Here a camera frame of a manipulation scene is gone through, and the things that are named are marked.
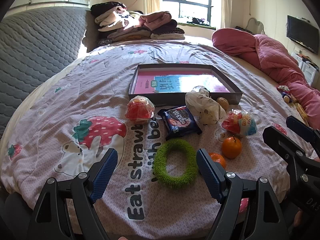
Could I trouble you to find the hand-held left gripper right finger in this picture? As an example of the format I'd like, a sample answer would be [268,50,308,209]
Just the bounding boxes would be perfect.
[196,149,290,240]

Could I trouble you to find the yellow packet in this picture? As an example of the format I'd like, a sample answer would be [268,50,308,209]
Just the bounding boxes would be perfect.
[295,102,308,120]

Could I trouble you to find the white air conditioner pipe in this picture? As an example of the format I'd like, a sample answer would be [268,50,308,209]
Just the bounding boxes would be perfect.
[240,0,253,18]

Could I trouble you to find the white plastic bag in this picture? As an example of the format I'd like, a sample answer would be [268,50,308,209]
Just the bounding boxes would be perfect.
[185,85,227,125]

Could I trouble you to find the pink and blue book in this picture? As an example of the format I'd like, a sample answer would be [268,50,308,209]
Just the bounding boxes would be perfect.
[135,70,230,93]

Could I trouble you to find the person's right hand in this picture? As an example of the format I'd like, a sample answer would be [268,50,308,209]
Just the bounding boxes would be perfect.
[293,209,305,228]

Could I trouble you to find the grey cardboard box lid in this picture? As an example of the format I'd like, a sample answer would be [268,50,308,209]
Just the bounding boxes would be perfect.
[128,64,243,107]

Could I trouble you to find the orange with stem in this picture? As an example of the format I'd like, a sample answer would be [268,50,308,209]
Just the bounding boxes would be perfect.
[222,135,242,159]

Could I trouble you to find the green sill cushion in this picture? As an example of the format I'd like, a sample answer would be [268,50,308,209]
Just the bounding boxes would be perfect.
[176,22,217,29]

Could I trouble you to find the pile of folded clothes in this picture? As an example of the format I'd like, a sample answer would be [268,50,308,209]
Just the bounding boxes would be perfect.
[90,2,185,47]

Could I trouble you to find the blue and white toy egg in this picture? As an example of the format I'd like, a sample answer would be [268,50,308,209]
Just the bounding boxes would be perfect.
[221,109,258,137]

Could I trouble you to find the mandarin orange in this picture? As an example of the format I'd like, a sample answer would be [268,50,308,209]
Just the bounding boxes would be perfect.
[208,152,227,169]

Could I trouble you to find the green spiky ring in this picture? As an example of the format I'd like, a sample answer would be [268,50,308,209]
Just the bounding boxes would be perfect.
[153,139,199,188]

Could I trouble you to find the small doll toy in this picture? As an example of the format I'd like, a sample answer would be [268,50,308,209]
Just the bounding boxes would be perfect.
[276,85,298,104]

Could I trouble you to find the dark clothes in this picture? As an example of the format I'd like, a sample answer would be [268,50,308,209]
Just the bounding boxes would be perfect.
[186,17,212,27]

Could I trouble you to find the grey quilted headboard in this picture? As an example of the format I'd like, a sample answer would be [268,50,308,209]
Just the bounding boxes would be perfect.
[0,5,92,138]

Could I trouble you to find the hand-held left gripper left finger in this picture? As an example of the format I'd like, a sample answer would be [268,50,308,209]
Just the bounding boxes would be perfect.
[27,148,118,240]

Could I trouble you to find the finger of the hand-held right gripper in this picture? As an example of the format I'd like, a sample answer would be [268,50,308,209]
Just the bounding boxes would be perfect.
[262,126,313,178]
[286,116,317,145]

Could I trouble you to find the pink quilt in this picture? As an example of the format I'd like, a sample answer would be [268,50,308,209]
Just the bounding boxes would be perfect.
[254,34,320,128]

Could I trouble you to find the black television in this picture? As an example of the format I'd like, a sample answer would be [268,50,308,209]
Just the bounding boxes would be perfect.
[287,15,319,54]

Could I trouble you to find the strawberry printed bed sheet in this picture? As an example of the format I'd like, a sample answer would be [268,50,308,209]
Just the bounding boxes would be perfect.
[0,40,315,240]

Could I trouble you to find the walnut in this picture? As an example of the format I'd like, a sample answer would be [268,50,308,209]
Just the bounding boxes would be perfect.
[216,97,229,110]

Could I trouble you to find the blue cookie packet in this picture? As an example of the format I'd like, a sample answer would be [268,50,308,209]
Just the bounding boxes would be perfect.
[157,105,202,141]

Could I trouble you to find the pink pillow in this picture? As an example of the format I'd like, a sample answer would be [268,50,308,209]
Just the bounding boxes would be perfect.
[212,28,258,57]

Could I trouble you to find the red toy egg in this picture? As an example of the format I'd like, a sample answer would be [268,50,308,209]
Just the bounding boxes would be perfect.
[125,95,156,124]

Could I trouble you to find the window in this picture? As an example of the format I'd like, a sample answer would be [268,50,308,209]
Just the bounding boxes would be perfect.
[160,0,213,29]

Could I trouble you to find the white drawer cabinet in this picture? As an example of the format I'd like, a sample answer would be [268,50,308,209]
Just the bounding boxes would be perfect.
[291,52,320,85]

